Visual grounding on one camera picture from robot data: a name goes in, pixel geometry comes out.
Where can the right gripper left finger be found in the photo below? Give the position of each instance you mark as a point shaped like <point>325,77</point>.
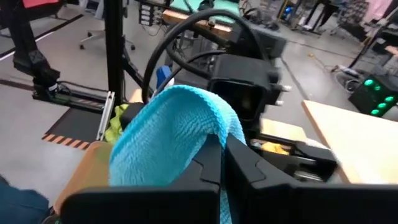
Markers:
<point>199,199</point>

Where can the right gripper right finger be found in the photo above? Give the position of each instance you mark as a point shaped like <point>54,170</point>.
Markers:
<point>280,202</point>

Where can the orange microfiber towel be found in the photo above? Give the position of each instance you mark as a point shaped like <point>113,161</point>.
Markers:
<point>273,148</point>

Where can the blue microfiber towel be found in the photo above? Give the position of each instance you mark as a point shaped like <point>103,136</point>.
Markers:
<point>161,140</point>
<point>21,202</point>

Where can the green microfiber towel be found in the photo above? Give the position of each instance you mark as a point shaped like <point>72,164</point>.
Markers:
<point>115,127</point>

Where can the beige wooden desk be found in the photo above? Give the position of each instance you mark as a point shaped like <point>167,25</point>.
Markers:
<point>357,146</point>

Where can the black device green lights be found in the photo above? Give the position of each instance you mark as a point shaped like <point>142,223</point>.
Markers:
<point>367,99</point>

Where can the white power strip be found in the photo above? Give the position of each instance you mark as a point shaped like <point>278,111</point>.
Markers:
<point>348,71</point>

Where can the black hazard-striped floor mat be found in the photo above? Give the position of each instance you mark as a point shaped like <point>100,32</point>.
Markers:
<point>74,124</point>

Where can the black drawer cabinet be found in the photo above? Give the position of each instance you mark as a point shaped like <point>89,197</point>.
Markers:
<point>146,14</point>

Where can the workbench with teal mat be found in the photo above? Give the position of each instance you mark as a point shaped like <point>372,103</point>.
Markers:
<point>183,6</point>

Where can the white office chair base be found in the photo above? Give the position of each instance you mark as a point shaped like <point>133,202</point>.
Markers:
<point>93,35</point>

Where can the black equipment stand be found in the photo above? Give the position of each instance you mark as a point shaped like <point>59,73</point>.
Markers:
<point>34,62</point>

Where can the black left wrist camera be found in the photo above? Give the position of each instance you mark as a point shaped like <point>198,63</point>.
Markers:
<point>242,99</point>

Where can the silver aluminium bracket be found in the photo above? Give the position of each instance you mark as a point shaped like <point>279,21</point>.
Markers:
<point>105,115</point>

